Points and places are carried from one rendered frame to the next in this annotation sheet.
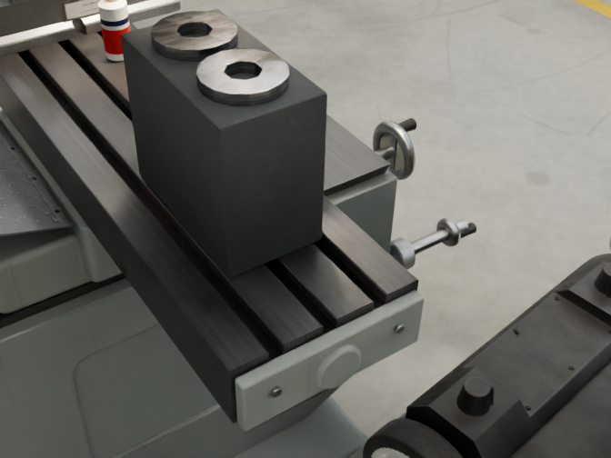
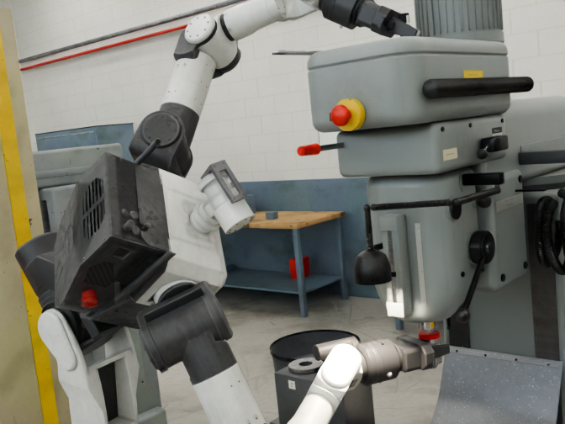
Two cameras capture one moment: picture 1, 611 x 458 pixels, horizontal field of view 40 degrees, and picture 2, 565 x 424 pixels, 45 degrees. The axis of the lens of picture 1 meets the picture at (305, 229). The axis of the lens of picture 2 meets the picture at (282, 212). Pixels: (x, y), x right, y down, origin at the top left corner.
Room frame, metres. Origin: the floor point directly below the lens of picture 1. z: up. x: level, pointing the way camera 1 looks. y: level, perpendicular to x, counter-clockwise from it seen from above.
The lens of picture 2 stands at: (2.36, -0.37, 1.75)
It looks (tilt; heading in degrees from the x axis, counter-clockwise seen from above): 7 degrees down; 166
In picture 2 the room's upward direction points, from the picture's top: 6 degrees counter-clockwise
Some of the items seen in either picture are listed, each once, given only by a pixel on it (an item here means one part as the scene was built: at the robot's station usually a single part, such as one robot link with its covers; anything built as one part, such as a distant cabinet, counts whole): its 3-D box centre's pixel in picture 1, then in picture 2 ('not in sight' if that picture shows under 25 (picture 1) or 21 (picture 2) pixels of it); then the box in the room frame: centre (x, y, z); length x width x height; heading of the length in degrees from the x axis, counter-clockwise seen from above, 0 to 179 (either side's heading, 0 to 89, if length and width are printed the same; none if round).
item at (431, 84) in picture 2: not in sight; (482, 86); (1.11, 0.39, 1.79); 0.45 x 0.04 x 0.04; 125
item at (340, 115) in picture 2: not in sight; (341, 115); (1.15, 0.07, 1.76); 0.04 x 0.03 x 0.04; 35
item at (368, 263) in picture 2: not in sight; (372, 265); (1.13, 0.11, 1.47); 0.07 x 0.07 x 0.06
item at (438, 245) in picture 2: not in sight; (423, 242); (1.00, 0.28, 1.47); 0.21 x 0.19 x 0.32; 35
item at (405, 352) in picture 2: not in sight; (395, 357); (1.02, 0.19, 1.23); 0.13 x 0.12 x 0.10; 10
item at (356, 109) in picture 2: not in sight; (349, 114); (1.14, 0.09, 1.76); 0.06 x 0.02 x 0.06; 35
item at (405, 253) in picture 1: (432, 239); not in sight; (1.19, -0.24, 0.52); 0.22 x 0.06 x 0.06; 125
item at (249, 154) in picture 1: (223, 133); (324, 404); (0.75, 0.09, 1.04); 0.22 x 0.12 x 0.20; 34
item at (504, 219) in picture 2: not in sight; (462, 227); (0.90, 0.44, 1.47); 0.24 x 0.19 x 0.26; 35
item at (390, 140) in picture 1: (378, 156); not in sight; (1.29, -0.13, 0.64); 0.16 x 0.12 x 0.12; 125
